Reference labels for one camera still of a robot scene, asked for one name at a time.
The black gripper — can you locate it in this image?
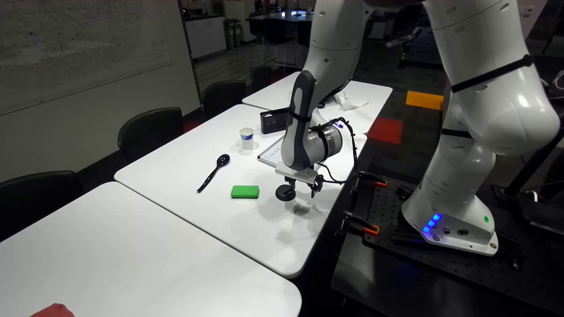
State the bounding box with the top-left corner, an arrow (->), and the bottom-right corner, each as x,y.
280,165 -> 326,198

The black round cup lid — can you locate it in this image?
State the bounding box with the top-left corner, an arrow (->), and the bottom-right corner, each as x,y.
273,183 -> 298,202

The white paper cup blue band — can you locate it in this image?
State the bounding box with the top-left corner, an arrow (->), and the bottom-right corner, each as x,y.
238,126 -> 257,151

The small metal-framed whiteboard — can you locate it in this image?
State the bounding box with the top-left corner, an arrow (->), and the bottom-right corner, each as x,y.
255,135 -> 356,181

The green rectangular block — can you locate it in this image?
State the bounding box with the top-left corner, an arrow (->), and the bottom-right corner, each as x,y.
229,183 -> 261,200

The orange black clamp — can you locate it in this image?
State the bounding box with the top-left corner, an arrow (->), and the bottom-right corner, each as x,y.
356,168 -> 389,190
340,209 -> 382,237

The black rectangular bin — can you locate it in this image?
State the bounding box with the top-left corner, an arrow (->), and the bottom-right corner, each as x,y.
259,107 -> 291,135

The black plastic spoon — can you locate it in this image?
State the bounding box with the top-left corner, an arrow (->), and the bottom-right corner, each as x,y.
196,151 -> 233,195

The black office chair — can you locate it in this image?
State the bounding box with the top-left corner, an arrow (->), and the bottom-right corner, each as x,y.
0,168 -> 84,242
116,105 -> 185,161
201,79 -> 248,116

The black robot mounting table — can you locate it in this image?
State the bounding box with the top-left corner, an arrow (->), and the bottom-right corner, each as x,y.
329,172 -> 564,317

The dark background table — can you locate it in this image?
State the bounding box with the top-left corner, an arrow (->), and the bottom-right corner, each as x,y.
245,8 -> 315,73

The white background cabinet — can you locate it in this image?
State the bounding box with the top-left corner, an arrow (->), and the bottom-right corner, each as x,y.
183,15 -> 229,61

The red flat object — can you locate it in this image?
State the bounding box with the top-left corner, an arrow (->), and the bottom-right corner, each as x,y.
30,301 -> 76,317

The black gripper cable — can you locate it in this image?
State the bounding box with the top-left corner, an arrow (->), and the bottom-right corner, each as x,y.
315,116 -> 359,186

